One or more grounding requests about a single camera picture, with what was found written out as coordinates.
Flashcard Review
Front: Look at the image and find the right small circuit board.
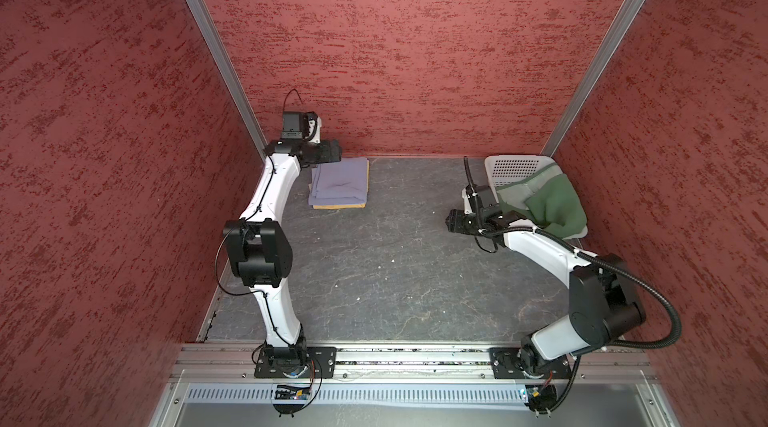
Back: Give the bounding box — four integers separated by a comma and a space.
525, 385, 558, 410

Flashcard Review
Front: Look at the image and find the white plastic basket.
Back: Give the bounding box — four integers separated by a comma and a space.
484, 155, 557, 203

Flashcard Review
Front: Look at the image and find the small circuit board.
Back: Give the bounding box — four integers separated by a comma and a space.
274, 384, 313, 402
525, 385, 558, 410

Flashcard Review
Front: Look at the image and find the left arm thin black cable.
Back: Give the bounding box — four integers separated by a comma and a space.
213, 88, 304, 348

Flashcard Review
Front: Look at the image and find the green skirt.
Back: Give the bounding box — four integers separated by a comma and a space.
496, 163, 587, 239

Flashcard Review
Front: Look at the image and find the yellow skirt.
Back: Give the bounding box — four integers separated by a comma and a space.
311, 158, 372, 211

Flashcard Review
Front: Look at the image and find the corner aluminium post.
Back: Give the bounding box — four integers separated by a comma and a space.
541, 0, 646, 157
185, 0, 266, 159

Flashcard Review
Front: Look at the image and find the aluminium front rail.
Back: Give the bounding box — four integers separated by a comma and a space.
167, 342, 661, 386

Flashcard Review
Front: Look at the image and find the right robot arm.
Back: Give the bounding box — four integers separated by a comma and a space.
446, 182, 646, 378

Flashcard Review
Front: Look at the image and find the left small circuit board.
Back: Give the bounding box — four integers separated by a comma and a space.
274, 384, 313, 402

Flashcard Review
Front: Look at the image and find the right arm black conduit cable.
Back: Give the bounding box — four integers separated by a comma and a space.
461, 155, 684, 414

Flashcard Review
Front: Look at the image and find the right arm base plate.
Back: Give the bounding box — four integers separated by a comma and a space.
488, 345, 572, 380

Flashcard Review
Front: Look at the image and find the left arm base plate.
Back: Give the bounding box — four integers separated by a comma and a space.
253, 345, 337, 380

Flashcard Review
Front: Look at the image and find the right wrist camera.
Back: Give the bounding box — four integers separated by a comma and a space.
461, 186, 476, 215

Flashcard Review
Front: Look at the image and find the right corner aluminium post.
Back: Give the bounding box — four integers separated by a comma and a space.
541, 0, 646, 157

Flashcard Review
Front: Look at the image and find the lavender skirt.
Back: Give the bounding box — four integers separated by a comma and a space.
308, 156, 371, 209

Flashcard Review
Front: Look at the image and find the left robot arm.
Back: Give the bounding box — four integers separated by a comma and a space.
219, 111, 341, 380

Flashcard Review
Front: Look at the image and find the left corner aluminium post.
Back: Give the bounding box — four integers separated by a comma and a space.
185, 0, 266, 159

